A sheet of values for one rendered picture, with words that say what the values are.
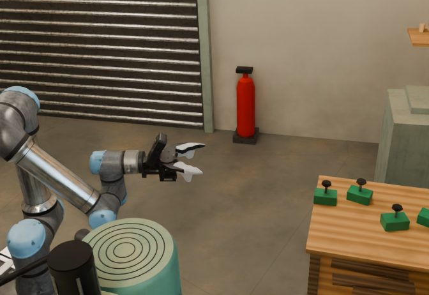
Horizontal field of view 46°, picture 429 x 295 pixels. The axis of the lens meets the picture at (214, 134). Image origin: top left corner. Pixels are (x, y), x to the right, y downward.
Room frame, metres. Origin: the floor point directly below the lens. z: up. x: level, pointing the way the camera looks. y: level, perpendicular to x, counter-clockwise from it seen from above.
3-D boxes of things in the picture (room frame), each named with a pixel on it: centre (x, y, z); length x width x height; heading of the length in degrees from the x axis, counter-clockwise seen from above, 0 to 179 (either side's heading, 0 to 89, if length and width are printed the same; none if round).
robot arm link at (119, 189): (1.33, 0.34, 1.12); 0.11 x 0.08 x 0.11; 176
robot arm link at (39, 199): (1.36, 0.60, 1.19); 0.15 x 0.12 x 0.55; 176
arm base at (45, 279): (1.23, 0.61, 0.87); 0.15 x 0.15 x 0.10
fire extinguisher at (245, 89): (3.48, -0.25, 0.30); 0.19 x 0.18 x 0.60; 165
